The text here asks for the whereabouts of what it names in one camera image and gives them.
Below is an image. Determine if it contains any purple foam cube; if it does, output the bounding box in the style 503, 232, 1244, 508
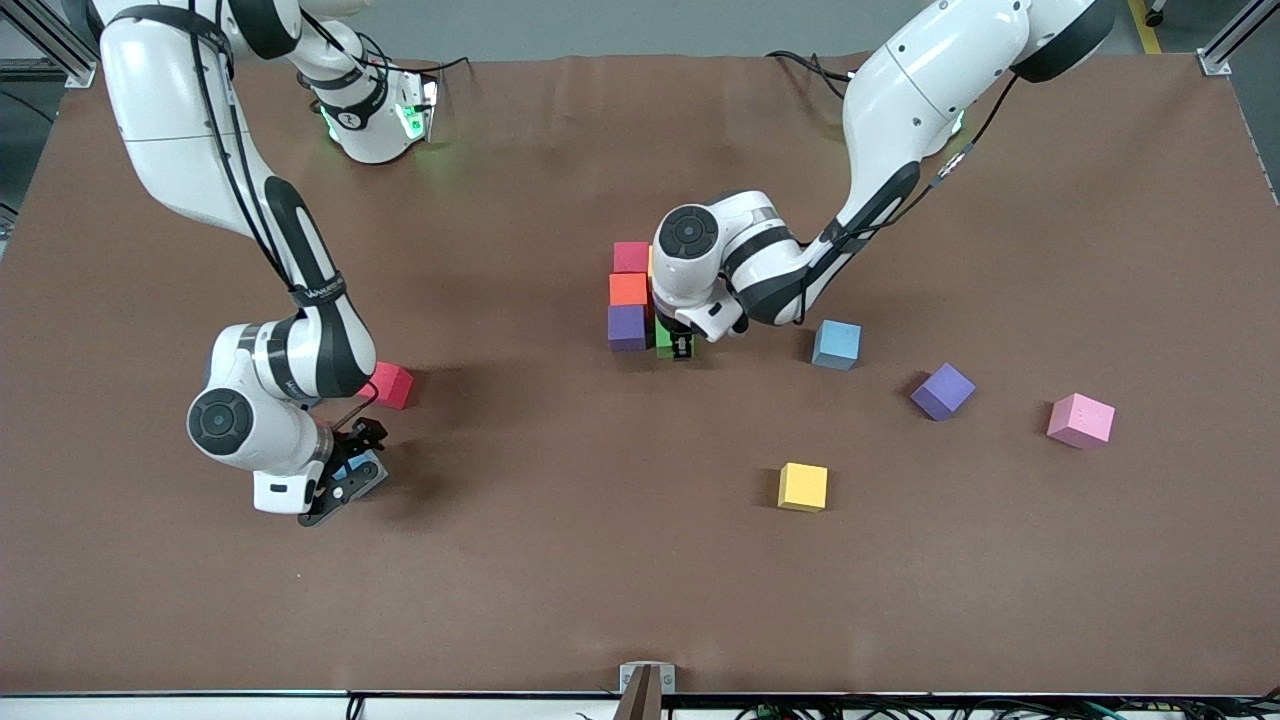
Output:
607, 304, 650, 353
909, 361, 977, 422

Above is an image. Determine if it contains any yellow foam cube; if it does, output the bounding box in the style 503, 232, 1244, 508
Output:
777, 461, 830, 514

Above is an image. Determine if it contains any brown table mat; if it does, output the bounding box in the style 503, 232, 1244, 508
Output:
0, 52, 1280, 696

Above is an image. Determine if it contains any pink dotted foam cube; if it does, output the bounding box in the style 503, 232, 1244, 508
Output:
1046, 392, 1117, 451

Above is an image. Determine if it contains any black left base cable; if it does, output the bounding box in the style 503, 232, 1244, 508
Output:
766, 49, 853, 83

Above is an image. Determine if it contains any black base cable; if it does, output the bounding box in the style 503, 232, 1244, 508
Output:
360, 28, 471, 79
766, 49, 853, 83

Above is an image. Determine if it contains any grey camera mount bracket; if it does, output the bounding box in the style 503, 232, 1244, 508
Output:
619, 662, 677, 720

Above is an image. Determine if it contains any black right base cable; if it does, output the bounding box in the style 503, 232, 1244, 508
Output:
360, 28, 471, 79

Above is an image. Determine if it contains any aluminium frame profile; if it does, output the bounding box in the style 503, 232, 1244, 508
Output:
1197, 0, 1280, 77
0, 0, 101, 89

